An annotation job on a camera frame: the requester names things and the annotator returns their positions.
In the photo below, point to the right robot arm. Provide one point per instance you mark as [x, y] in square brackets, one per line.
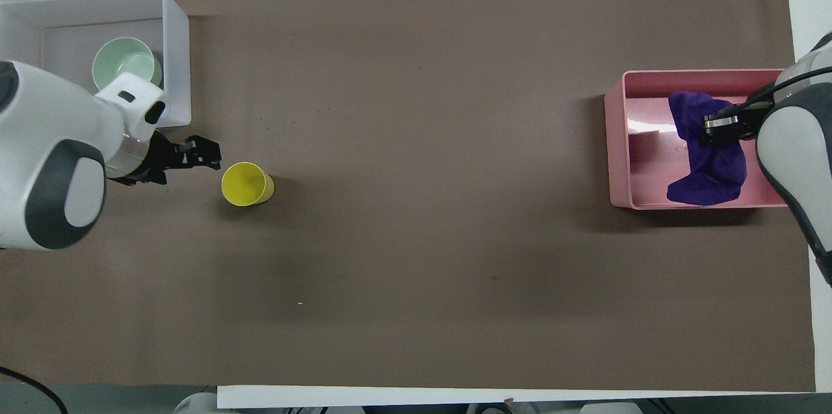
[796, 141]

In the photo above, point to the purple cloth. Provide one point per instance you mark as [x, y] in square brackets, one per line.
[712, 173]

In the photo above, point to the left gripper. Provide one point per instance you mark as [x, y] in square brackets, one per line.
[153, 164]

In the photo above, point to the pink plastic box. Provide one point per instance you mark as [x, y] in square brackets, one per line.
[617, 141]

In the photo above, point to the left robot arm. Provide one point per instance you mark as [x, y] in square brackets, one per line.
[45, 141]

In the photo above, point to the yellow plastic cup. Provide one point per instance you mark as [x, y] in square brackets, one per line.
[244, 183]

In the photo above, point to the white plastic bin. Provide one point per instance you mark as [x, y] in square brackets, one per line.
[172, 43]

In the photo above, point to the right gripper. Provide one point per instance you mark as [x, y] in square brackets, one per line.
[749, 123]

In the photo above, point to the light green bowl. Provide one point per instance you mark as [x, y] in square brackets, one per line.
[123, 60]

